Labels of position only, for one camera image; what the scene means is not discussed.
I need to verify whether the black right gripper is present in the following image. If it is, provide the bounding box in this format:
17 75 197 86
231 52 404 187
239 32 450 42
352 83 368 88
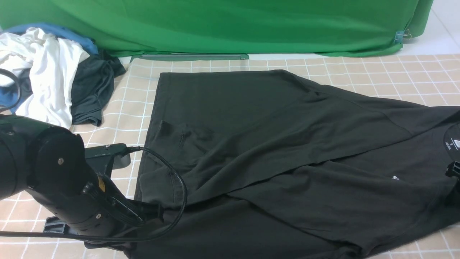
446 161 460 180

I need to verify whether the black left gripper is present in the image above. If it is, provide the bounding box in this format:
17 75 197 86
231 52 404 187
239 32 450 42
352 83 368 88
27 173 164 249

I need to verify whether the dark gray long-sleeve shirt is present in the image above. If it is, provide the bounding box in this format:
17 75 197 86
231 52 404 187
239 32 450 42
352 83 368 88
125 69 459 259

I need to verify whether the dark teal shirt in pile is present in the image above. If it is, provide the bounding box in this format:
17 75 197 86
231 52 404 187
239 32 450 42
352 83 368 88
6 54 125 127

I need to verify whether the blue shirt in pile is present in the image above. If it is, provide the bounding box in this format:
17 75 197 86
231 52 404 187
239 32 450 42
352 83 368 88
1 24 98 113

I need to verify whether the white shirt in pile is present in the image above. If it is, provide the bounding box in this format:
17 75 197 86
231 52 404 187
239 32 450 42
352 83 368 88
0 28 90 128

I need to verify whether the beige grid-pattern mat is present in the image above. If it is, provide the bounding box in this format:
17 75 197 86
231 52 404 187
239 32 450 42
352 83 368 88
0 54 459 259

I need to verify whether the teal binder clip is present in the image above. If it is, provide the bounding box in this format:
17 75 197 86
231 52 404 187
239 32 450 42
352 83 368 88
393 29 412 45

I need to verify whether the green backdrop cloth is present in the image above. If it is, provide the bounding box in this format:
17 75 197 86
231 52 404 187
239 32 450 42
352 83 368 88
1 0 433 57

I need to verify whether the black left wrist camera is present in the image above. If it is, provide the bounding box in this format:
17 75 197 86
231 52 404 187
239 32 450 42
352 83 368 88
85 143 138 178

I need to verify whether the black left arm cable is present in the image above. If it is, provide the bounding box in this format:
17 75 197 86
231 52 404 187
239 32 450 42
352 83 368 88
0 69 188 242

